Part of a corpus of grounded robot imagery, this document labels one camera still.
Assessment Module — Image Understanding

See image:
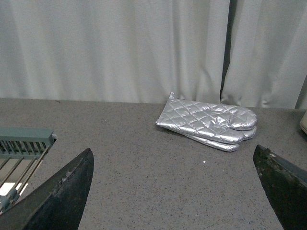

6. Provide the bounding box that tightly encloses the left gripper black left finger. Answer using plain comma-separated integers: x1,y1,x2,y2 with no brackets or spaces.
0,149,94,230

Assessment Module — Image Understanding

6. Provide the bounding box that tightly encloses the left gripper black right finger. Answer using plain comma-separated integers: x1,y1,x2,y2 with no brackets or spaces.
253,145,307,230

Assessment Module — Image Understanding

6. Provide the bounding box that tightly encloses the cream and chrome toaster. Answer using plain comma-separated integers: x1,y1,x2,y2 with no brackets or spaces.
299,111,307,134

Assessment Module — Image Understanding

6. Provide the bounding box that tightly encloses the lower silver quilted oven mitt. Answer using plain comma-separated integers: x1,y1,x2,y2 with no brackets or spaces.
175,127,257,152

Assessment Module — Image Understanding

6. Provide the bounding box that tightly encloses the silver quilted oven mitt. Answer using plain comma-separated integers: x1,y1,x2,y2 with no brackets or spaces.
175,127,257,152
156,92,257,145

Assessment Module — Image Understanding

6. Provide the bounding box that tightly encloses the teal dish drying rack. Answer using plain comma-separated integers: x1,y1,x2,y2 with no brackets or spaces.
0,126,58,213

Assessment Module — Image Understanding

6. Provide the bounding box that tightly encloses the upper silver quilted oven mitt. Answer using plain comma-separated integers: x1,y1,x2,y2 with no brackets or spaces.
156,92,257,145

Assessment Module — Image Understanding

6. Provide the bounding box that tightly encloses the right grey curtain panel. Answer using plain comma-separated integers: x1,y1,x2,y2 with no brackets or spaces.
221,0,307,108

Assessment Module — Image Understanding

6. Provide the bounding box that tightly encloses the grey curtain panel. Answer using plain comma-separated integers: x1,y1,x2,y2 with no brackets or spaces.
0,0,230,103
221,0,307,108

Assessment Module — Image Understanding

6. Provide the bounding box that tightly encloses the left grey curtain panel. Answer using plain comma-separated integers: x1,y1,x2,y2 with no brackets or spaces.
0,0,230,103

